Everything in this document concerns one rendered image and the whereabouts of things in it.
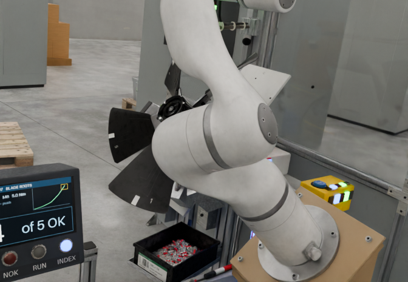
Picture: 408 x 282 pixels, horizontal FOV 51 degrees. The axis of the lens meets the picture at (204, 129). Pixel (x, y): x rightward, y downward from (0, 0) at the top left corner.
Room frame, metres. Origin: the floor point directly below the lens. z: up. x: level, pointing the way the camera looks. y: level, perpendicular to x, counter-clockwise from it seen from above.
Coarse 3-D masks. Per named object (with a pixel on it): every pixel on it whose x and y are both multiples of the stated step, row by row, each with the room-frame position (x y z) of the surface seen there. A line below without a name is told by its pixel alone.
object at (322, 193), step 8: (328, 176) 1.40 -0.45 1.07; (304, 184) 1.31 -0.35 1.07; (312, 184) 1.30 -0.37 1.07; (328, 184) 1.33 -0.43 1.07; (312, 192) 1.28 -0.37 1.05; (320, 192) 1.26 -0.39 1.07; (328, 192) 1.26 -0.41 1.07; (336, 192) 1.29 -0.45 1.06; (344, 192) 1.32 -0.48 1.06; (344, 208) 1.33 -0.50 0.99
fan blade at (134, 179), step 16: (144, 160) 1.38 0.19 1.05; (128, 176) 1.35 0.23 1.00; (144, 176) 1.35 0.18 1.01; (160, 176) 1.36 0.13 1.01; (112, 192) 1.32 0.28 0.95; (128, 192) 1.31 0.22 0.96; (144, 192) 1.31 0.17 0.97; (160, 192) 1.32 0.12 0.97; (144, 208) 1.28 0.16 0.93; (160, 208) 1.28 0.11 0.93
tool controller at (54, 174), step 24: (24, 168) 0.78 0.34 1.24; (48, 168) 0.77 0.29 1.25; (72, 168) 0.77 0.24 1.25; (0, 192) 0.68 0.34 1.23; (24, 192) 0.70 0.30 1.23; (48, 192) 0.72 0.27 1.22; (72, 192) 0.75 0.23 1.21; (0, 216) 0.67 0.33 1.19; (24, 216) 0.69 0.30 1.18; (48, 216) 0.71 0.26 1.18; (72, 216) 0.74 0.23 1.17; (24, 240) 0.68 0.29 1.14; (48, 240) 0.70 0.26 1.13; (72, 240) 0.73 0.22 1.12; (0, 264) 0.65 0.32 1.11; (24, 264) 0.67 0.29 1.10; (48, 264) 0.69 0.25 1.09; (72, 264) 0.72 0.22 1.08
